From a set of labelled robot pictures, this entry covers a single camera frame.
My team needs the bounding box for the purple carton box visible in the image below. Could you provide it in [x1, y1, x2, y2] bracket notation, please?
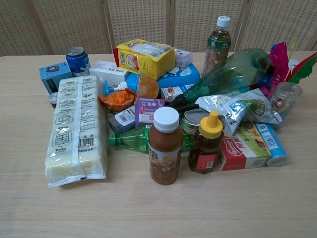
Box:
[134, 97, 165, 128]

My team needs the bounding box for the small white milk bottle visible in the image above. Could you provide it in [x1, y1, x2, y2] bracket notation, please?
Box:
[160, 84, 195, 103]

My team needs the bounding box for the glass jar with metal lid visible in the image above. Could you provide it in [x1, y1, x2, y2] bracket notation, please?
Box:
[180, 109, 207, 136]

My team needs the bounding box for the clear fruit jelly cup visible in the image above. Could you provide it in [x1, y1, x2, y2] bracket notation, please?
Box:
[135, 72, 160, 100]

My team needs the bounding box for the small green soda bottle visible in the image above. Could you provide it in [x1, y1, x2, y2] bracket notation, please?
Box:
[108, 123, 197, 154]

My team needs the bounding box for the brown drink bottle white cap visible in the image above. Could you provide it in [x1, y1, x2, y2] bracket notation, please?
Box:
[148, 107, 185, 186]

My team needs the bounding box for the dark grey box with barcode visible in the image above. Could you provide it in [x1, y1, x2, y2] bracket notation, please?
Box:
[107, 106, 137, 134]

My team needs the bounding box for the orange snack bag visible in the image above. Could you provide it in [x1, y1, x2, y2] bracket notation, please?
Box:
[99, 88, 136, 113]

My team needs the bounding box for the blue wet wipes pack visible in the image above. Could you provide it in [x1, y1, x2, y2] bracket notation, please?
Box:
[125, 62, 201, 96]

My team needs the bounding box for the honey bottle yellow cap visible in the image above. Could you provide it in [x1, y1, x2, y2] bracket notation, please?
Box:
[187, 110, 225, 175]

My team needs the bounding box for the yellow snack bag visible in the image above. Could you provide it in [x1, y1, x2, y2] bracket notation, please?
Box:
[112, 38, 176, 81]

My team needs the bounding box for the small white purple box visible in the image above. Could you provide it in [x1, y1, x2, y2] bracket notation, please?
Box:
[173, 48, 194, 70]

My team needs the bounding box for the white box with barcode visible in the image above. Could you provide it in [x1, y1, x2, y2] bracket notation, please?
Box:
[89, 60, 130, 84]

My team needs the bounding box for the silver white snack bag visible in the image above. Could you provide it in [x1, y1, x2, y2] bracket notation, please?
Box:
[195, 87, 283, 137]

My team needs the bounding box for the long white sponge pack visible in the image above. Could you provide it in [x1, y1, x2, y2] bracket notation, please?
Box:
[44, 75, 108, 188]

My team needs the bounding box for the red and green carton box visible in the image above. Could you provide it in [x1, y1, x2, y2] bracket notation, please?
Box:
[218, 120, 272, 172]

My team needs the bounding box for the green tea bottle white cap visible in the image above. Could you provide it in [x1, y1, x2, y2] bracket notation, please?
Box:
[201, 15, 232, 78]

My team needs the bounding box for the wicker folding screen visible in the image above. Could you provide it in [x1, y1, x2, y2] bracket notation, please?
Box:
[0, 0, 317, 58]

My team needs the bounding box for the blue soda can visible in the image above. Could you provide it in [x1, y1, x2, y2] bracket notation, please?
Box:
[65, 46, 91, 77]

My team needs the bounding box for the dark bottle with blue cap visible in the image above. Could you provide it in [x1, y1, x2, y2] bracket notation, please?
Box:
[260, 72, 273, 88]

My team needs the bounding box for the blue box with speaker print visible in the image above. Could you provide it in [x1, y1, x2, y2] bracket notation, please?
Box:
[39, 61, 74, 96]

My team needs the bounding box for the light blue tube can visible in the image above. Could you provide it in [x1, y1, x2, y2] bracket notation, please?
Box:
[255, 122, 290, 168]

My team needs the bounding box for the clear empty glass jar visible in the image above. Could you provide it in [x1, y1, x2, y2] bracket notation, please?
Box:
[269, 81, 304, 120]

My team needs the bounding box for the colourful feather shuttlecock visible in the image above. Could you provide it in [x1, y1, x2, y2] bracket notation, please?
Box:
[259, 35, 317, 98]

